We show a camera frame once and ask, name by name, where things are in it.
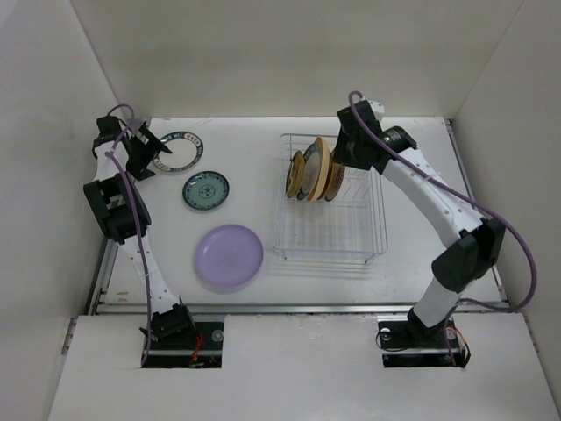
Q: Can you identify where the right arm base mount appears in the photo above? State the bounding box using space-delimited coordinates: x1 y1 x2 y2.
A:
375 318 472 368

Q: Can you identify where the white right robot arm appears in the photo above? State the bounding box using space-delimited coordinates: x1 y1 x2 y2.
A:
333 100 506 346

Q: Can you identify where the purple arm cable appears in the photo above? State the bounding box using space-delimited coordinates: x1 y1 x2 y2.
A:
106 103 154 352
348 90 536 367

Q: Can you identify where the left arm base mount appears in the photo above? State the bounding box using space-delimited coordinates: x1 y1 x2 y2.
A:
140 316 225 369

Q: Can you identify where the white plate orange sunburst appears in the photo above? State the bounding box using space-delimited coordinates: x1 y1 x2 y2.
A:
324 163 345 202

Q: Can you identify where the teal patterned plate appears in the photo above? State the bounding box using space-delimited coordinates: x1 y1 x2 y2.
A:
182 170 230 211

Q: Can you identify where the aluminium table edge rail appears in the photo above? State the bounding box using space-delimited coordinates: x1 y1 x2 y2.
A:
444 118 512 303

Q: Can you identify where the dark yellow patterned plate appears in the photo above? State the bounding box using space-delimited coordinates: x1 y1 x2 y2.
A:
285 150 305 198

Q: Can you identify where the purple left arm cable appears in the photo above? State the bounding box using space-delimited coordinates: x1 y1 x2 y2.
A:
106 103 154 352

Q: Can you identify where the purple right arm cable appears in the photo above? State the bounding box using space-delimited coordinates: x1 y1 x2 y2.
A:
348 90 536 367

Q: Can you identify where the beige yellow plate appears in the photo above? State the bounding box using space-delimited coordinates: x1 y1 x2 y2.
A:
307 137 332 202

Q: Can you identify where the white wire dish rack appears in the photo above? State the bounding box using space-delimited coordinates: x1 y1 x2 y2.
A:
273 133 387 264

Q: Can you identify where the purple plastic plate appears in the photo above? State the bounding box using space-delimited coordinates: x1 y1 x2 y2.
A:
195 224 264 289

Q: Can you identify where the white plate dark lettered rim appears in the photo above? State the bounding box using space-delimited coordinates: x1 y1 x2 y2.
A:
296 142 321 201

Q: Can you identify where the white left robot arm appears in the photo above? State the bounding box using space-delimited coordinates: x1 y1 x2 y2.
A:
83 114 197 348

